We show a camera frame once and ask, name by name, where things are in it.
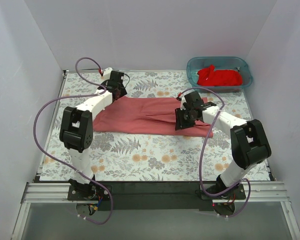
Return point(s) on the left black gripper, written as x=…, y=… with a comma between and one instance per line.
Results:
x=120, y=91

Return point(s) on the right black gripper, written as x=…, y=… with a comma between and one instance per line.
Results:
x=181, y=118

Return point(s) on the pink t shirt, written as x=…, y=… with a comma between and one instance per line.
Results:
x=149, y=116

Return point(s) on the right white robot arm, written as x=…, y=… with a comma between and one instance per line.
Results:
x=249, y=143

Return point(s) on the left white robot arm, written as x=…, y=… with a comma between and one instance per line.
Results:
x=76, y=130

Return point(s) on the red t shirt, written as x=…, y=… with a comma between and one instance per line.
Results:
x=210, y=77

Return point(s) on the teal plastic bin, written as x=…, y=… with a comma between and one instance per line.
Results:
x=221, y=63

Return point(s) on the floral table mat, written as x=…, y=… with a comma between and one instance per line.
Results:
x=144, y=157

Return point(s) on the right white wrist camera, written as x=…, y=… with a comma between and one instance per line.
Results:
x=183, y=102

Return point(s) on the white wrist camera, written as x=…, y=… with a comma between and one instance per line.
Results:
x=183, y=102
x=106, y=72

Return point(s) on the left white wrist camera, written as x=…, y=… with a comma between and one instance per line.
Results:
x=106, y=72

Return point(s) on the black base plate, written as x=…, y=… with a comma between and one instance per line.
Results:
x=144, y=195

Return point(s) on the aluminium frame rail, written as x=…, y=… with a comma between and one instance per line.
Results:
x=261, y=191

